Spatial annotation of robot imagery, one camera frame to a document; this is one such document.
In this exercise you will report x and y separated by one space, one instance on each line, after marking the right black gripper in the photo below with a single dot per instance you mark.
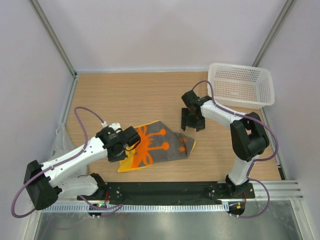
184 117

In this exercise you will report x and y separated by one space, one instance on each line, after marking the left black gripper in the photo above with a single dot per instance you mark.
114 158

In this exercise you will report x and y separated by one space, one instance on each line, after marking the orange grey giraffe towel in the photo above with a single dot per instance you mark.
158 144

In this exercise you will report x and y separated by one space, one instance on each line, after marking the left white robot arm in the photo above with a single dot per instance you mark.
48 181

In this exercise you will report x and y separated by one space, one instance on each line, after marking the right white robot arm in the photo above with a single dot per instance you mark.
248 137

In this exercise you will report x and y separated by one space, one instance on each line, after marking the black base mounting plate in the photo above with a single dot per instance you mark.
168 193

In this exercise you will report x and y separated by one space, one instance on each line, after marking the white perforated plastic basket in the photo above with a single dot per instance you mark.
241 86

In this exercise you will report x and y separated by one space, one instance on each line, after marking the grey cloth at left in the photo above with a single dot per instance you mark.
62 144

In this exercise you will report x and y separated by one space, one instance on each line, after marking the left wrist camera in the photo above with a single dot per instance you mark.
115 126

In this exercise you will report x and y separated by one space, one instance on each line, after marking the white slotted cable duct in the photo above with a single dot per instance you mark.
82 207

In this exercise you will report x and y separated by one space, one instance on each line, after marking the aluminium rail front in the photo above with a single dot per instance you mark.
282 190

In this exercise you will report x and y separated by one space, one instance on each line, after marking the left aluminium frame post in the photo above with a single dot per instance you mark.
52 35

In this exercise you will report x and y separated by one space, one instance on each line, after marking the aluminium frame post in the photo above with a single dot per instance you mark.
52 35
279 21

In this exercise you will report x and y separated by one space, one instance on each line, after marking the right aluminium frame post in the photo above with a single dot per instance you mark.
279 21

